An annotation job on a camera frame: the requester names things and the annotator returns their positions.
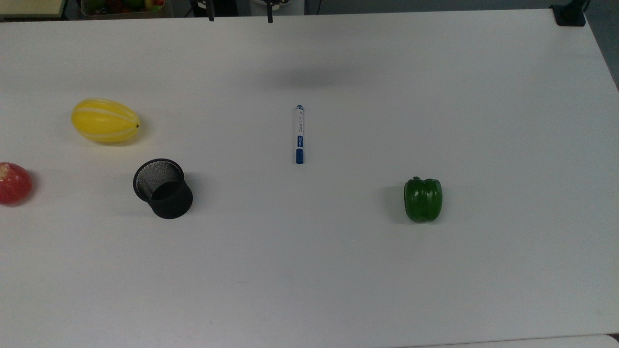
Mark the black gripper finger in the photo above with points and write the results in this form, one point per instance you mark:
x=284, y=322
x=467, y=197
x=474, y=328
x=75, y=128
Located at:
x=211, y=13
x=270, y=14

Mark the blue and white marker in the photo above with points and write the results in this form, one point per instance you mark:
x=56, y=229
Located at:
x=300, y=135

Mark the box of toy fruit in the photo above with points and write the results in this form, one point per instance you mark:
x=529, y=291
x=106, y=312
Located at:
x=123, y=7

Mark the yellow striped melon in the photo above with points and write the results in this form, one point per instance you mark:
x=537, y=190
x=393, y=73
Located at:
x=105, y=121

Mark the tan side table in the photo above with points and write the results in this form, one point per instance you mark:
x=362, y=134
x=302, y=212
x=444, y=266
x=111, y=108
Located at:
x=31, y=7

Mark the black mesh pen cup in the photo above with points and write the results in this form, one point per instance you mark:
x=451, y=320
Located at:
x=167, y=193

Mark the green bell pepper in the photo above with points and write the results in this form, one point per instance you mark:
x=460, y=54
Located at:
x=423, y=200

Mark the red apple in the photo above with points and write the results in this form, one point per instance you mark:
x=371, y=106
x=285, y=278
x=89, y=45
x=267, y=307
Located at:
x=13, y=184

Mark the black table clamp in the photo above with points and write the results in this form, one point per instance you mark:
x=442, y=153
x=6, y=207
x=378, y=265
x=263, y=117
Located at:
x=569, y=14

